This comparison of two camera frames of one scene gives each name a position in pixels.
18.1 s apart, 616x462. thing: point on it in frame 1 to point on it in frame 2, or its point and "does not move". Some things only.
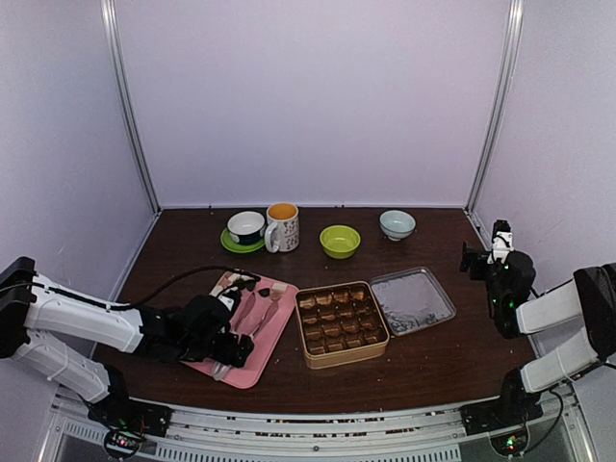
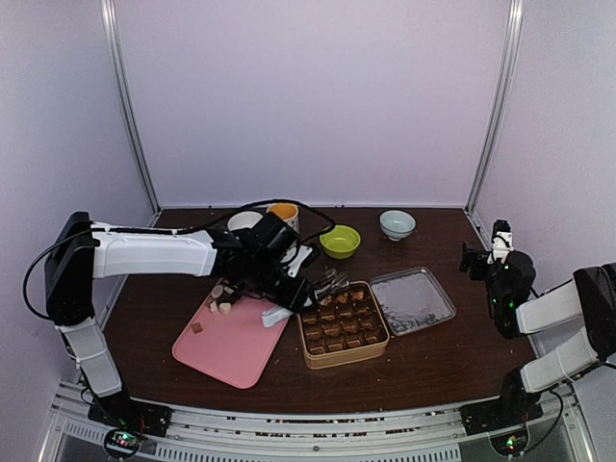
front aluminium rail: (442, 434) does not move
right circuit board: (510, 444) does not move
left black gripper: (241, 353) to (296, 296)
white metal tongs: (220, 369) to (326, 284)
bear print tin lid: (411, 299) does not move
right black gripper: (468, 257) does not move
